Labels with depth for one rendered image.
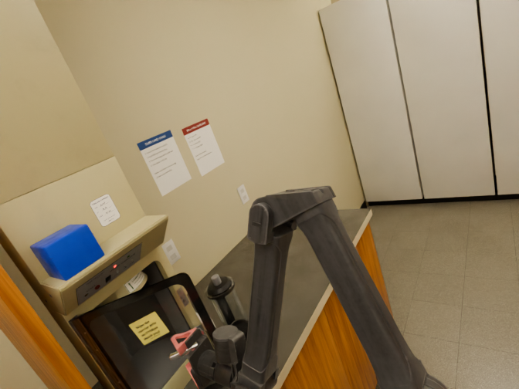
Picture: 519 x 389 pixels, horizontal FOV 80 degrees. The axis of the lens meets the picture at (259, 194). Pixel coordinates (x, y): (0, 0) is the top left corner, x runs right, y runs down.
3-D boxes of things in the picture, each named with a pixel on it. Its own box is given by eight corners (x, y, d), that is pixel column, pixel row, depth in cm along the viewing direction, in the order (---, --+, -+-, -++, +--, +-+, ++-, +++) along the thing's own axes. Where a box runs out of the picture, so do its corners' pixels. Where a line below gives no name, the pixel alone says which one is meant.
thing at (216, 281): (205, 295, 112) (198, 280, 110) (225, 279, 117) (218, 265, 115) (217, 303, 105) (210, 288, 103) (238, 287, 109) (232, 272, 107)
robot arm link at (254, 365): (273, 208, 50) (304, 197, 58) (245, 200, 53) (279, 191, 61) (252, 421, 60) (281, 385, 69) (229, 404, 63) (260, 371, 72)
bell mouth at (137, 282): (83, 306, 98) (73, 292, 97) (129, 270, 111) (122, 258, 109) (110, 316, 87) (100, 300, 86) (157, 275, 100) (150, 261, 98)
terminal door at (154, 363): (144, 421, 91) (72, 317, 78) (240, 377, 94) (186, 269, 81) (143, 424, 90) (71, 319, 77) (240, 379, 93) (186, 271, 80)
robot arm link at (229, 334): (252, 410, 60) (275, 382, 67) (244, 354, 59) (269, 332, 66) (208, 390, 67) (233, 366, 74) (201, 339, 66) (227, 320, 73)
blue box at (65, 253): (49, 277, 75) (28, 246, 72) (87, 252, 82) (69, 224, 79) (66, 282, 69) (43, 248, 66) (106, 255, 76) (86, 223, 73)
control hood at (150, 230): (61, 315, 77) (38, 283, 74) (160, 241, 100) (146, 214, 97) (80, 324, 70) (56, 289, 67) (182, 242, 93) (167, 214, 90)
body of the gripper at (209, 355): (201, 334, 76) (224, 342, 72) (216, 363, 80) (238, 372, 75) (183, 356, 71) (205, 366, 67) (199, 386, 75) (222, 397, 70)
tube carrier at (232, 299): (222, 334, 118) (200, 290, 112) (243, 316, 124) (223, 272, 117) (237, 347, 110) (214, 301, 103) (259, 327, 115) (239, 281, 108)
